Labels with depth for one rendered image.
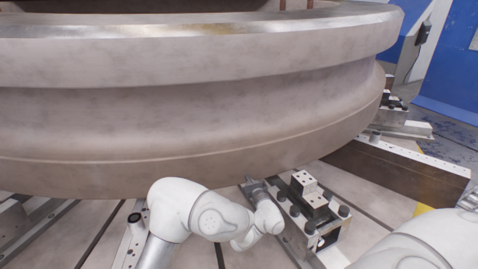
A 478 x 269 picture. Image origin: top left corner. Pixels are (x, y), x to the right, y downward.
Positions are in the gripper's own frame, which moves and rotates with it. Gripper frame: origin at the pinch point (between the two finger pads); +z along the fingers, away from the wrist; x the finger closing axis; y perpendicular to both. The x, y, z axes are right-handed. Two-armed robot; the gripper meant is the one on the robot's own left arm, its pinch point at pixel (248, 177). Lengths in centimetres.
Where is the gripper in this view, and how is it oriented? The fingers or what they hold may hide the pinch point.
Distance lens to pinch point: 150.6
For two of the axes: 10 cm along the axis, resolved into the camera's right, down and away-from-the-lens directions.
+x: -9.4, 1.6, -3.0
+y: 0.0, -8.8, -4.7
